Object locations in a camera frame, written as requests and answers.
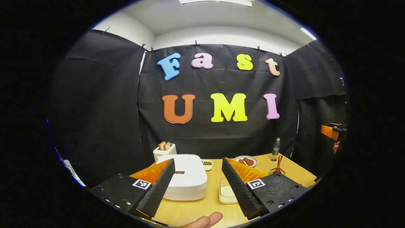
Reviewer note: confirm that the clear rice container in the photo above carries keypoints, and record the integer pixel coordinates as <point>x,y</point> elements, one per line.
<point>223,199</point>

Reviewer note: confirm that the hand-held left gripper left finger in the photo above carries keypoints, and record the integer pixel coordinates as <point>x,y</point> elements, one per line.
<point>158,190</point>

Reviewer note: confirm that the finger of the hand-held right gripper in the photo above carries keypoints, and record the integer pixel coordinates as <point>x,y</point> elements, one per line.
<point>328,131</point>

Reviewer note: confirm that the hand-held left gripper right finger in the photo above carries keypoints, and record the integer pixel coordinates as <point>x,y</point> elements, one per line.
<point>239,190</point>

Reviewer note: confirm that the white divided condiment dish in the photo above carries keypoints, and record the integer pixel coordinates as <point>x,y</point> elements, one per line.
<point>207,164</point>

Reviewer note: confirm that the white round plate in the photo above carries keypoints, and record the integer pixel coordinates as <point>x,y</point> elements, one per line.
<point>253,160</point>

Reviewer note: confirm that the toast slice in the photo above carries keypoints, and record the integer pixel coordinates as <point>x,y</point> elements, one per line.
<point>167,146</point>
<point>161,146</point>

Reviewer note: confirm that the ceiling light panel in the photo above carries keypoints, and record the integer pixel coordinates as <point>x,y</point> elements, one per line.
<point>308,33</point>
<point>215,2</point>

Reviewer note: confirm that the white toaster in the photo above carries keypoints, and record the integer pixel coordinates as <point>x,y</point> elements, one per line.
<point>159,155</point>

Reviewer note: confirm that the white rice cooker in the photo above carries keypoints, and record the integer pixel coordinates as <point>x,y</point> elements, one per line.
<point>190,186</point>

